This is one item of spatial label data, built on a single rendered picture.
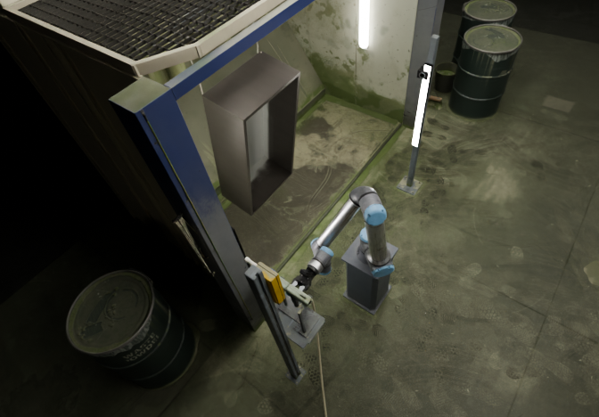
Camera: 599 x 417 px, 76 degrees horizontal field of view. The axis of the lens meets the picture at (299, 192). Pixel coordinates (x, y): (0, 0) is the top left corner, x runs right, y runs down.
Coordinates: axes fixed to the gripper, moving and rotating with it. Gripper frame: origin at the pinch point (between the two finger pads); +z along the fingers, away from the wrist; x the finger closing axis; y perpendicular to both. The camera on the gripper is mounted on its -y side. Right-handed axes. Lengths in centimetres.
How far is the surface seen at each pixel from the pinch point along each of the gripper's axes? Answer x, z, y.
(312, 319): -10.2, -3.4, 29.2
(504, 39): -5, -356, 15
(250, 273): 1, 20, -54
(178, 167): 49, 8, -84
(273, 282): -4.9, 14.3, -44.2
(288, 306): 7.5, -1.7, 29.7
